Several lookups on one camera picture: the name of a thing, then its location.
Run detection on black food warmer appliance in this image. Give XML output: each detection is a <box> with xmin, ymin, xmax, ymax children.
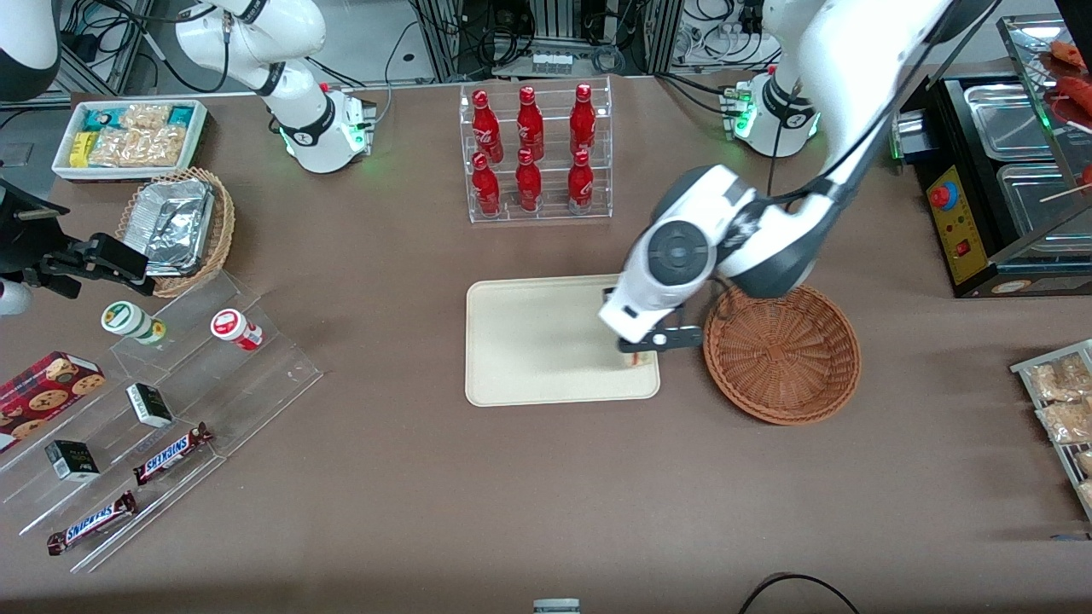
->
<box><xmin>892</xmin><ymin>13</ymin><xmax>1092</xmax><ymax>299</ymax></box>

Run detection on light wicker basket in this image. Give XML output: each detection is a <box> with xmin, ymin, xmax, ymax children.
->
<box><xmin>115</xmin><ymin>166</ymin><xmax>235</xmax><ymax>298</ymax></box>

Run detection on red chocolate chip cookie box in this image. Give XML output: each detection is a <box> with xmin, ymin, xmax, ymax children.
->
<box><xmin>0</xmin><ymin>351</ymin><xmax>106</xmax><ymax>453</ymax></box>

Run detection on silver foil packs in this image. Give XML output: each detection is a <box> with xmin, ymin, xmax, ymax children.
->
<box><xmin>136</xmin><ymin>179</ymin><xmax>214</xmax><ymax>276</ymax></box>

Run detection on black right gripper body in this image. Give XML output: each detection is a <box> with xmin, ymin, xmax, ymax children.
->
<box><xmin>0</xmin><ymin>177</ymin><xmax>86</xmax><ymax>275</ymax></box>

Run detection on small black carton box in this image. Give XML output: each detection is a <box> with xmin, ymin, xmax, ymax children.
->
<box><xmin>44</xmin><ymin>440</ymin><xmax>101</xmax><ymax>483</ymax></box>
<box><xmin>126</xmin><ymin>383</ymin><xmax>174</xmax><ymax>429</ymax></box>

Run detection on clear acrylic stepped shelf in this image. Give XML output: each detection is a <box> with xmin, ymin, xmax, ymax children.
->
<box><xmin>0</xmin><ymin>271</ymin><xmax>323</xmax><ymax>574</ymax></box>

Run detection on red cola bottle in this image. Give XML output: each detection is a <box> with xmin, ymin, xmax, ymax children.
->
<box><xmin>472</xmin><ymin>152</ymin><xmax>502</xmax><ymax>218</ymax></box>
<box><xmin>515</xmin><ymin>148</ymin><xmax>543</xmax><ymax>212</ymax></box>
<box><xmin>517</xmin><ymin>85</ymin><xmax>545</xmax><ymax>161</ymax></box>
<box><xmin>472</xmin><ymin>90</ymin><xmax>504</xmax><ymax>163</ymax></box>
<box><xmin>570</xmin><ymin>83</ymin><xmax>597</xmax><ymax>156</ymax></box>
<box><xmin>567</xmin><ymin>148</ymin><xmax>595</xmax><ymax>214</ymax></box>

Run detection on clear acrylic bottle rack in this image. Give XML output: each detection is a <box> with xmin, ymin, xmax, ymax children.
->
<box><xmin>459</xmin><ymin>77</ymin><xmax>613</xmax><ymax>224</ymax></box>

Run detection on Snickers chocolate bar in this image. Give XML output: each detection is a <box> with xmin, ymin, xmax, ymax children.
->
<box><xmin>47</xmin><ymin>490</ymin><xmax>137</xmax><ymax>557</ymax></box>
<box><xmin>132</xmin><ymin>422</ymin><xmax>214</xmax><ymax>487</ymax></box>

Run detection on cream plastic tray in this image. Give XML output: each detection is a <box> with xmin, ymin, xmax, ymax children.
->
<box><xmin>465</xmin><ymin>273</ymin><xmax>661</xmax><ymax>408</ymax></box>

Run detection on red lid snack jar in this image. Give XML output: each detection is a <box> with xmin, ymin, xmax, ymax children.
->
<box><xmin>211</xmin><ymin>309</ymin><xmax>264</xmax><ymax>352</ymax></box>

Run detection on steel food pan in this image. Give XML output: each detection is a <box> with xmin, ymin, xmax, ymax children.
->
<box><xmin>964</xmin><ymin>83</ymin><xmax>1059</xmax><ymax>161</ymax></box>
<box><xmin>996</xmin><ymin>162</ymin><xmax>1092</xmax><ymax>257</ymax></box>

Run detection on green lid snack jar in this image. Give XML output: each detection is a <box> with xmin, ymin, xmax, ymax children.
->
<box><xmin>102</xmin><ymin>301</ymin><xmax>167</xmax><ymax>346</ymax></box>

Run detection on tray of packaged snacks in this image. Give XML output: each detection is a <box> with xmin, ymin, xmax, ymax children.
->
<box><xmin>1011</xmin><ymin>339</ymin><xmax>1092</xmax><ymax>521</ymax></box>

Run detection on large rice cracker pack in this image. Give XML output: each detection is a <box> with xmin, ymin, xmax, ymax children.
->
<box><xmin>88</xmin><ymin>126</ymin><xmax>193</xmax><ymax>169</ymax></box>

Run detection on white snack bin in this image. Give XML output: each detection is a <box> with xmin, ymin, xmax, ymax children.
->
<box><xmin>51</xmin><ymin>100</ymin><xmax>210</xmax><ymax>182</ymax></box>

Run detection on black cable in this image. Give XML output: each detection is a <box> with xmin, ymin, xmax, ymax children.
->
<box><xmin>738</xmin><ymin>573</ymin><xmax>863</xmax><ymax>614</ymax></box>

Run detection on brown wicker basket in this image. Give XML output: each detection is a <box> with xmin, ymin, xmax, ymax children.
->
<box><xmin>702</xmin><ymin>284</ymin><xmax>862</xmax><ymax>426</ymax></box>

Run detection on aluminium frame structure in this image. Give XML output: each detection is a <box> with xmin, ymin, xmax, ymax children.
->
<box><xmin>414</xmin><ymin>0</ymin><xmax>683</xmax><ymax>82</ymax></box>

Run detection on small rice cracker pack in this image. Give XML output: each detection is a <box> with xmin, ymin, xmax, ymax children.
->
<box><xmin>119</xmin><ymin>104</ymin><xmax>171</xmax><ymax>130</ymax></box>

